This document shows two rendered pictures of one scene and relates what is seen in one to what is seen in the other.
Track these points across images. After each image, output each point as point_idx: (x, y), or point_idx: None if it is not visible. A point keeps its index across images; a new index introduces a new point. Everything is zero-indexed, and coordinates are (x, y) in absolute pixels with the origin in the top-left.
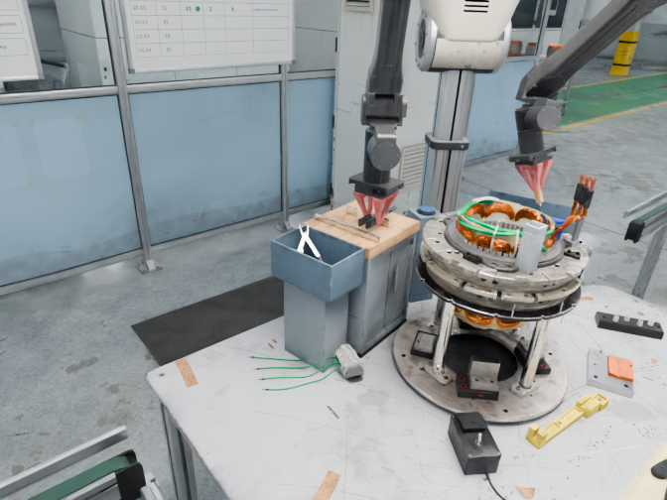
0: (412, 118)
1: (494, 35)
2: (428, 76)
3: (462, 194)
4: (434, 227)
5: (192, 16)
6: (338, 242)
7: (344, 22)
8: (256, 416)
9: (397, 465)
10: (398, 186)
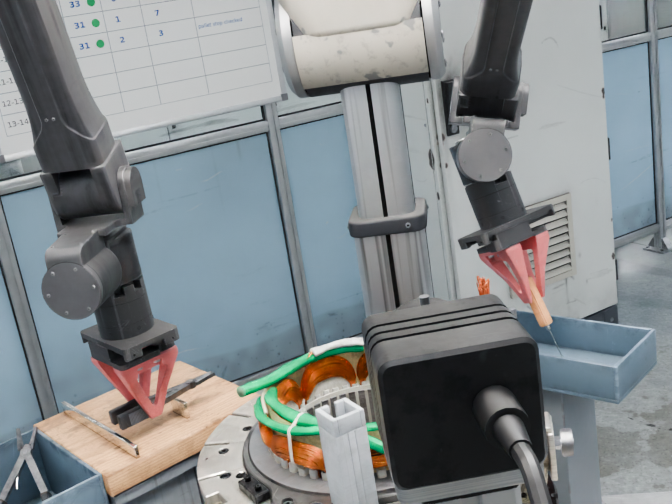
0: (513, 158)
1: (399, 10)
2: (530, 80)
3: (667, 281)
4: (248, 415)
5: (92, 56)
6: (71, 462)
7: None
8: None
9: None
10: (158, 339)
